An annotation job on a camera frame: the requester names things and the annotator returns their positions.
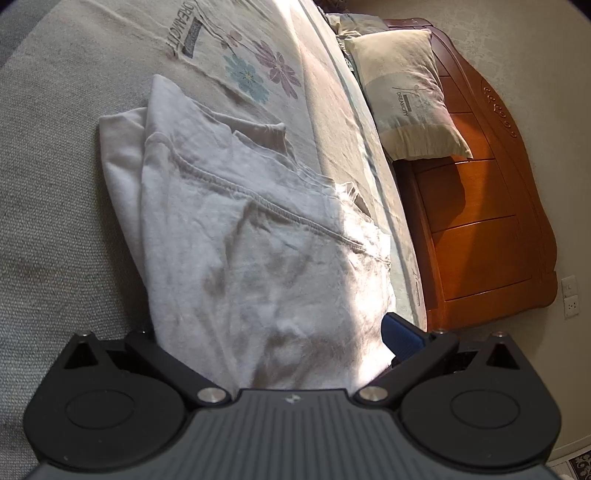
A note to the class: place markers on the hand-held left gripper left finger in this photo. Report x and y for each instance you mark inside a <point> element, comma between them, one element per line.
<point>157,355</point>

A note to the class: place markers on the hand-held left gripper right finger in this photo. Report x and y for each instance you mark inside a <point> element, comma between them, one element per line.
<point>401,334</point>

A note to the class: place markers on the white lettered t-shirt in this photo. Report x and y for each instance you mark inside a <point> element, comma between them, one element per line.
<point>231,254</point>

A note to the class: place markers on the wooden headboard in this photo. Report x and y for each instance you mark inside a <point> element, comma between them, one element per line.
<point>485,207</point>

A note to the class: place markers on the patchwork floral bedsheet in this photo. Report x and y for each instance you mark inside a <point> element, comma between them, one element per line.
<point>46,184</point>

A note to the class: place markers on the patterned floor rug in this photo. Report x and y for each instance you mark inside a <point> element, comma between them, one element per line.
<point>581,464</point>

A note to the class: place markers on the cream printed pillow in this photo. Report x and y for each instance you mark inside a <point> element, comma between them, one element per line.
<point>406,92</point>

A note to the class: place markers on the grey patchwork pillow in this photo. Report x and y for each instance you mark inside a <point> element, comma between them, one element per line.
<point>351,23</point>

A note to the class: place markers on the white wall socket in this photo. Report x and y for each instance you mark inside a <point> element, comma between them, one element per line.
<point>569,287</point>
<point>572,308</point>

